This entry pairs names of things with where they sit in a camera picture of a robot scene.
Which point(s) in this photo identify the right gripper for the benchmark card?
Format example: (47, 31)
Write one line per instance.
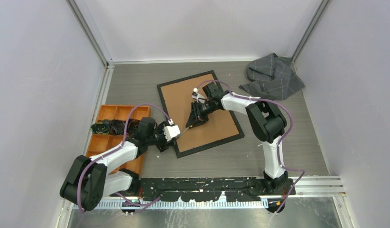
(196, 117)

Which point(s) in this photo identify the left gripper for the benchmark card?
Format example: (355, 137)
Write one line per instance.
(165, 145)

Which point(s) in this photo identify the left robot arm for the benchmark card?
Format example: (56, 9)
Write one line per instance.
(92, 178)

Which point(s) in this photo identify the orange wooden divided tray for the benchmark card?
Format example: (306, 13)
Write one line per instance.
(100, 143)

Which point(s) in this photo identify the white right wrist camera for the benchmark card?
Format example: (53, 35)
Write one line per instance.
(197, 96)

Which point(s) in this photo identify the grey checked cloth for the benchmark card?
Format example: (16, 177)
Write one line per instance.
(271, 77)

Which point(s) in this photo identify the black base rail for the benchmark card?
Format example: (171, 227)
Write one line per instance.
(235, 189)

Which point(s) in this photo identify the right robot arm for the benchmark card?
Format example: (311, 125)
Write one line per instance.
(267, 122)

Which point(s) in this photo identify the black picture frame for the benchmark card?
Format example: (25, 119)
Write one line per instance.
(222, 127)

